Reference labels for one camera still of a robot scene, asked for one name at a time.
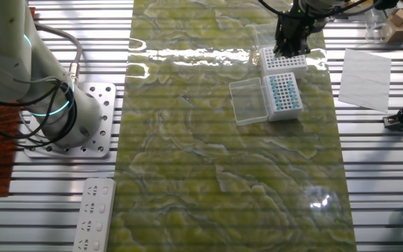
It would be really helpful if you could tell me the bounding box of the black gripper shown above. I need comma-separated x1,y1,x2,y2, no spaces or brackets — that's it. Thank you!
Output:
274,15,317,59

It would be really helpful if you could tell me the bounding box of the white pipette tip holder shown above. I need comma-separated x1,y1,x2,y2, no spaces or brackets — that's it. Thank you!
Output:
228,71,305,126
253,22,309,80

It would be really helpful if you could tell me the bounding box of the white paper sheet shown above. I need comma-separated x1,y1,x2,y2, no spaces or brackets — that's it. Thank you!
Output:
337,48,393,113

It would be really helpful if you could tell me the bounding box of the clear plastic cup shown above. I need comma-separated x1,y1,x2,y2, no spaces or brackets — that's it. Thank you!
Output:
365,8,391,43

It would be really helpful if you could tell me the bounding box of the wooden block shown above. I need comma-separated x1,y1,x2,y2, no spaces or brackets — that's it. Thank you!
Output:
385,8,403,44

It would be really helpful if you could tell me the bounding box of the green marble pattern mat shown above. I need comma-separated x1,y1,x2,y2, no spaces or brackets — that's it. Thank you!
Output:
107,0,358,252

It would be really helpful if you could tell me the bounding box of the white power strip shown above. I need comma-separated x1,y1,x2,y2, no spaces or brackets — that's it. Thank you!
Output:
71,177,118,252

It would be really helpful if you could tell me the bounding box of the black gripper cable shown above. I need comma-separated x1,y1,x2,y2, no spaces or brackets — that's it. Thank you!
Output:
257,0,377,20

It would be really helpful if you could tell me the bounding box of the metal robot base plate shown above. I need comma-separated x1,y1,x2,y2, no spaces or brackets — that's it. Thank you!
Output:
23,81,118,159

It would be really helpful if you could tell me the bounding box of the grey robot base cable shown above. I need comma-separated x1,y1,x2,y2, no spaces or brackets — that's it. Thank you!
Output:
33,21,84,87

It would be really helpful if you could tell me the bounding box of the black base cable bundle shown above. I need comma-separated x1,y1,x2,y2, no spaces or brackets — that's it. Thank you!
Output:
0,78,80,150

